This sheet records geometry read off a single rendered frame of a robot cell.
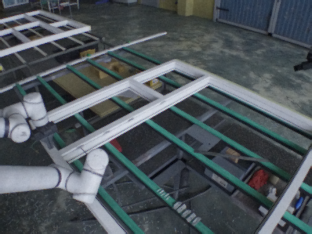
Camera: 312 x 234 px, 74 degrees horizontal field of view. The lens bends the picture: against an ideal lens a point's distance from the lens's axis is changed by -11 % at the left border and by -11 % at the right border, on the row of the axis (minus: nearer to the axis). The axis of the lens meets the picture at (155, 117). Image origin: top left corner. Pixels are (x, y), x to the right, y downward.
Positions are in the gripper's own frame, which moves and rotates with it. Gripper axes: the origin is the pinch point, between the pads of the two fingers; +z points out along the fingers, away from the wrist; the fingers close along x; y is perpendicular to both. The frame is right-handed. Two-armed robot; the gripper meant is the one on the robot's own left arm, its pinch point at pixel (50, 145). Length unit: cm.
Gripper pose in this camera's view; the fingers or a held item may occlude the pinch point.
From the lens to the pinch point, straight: 140.7
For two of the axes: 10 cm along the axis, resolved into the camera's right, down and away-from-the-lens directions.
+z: 0.0, 8.0, 6.1
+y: -6.8, -4.4, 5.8
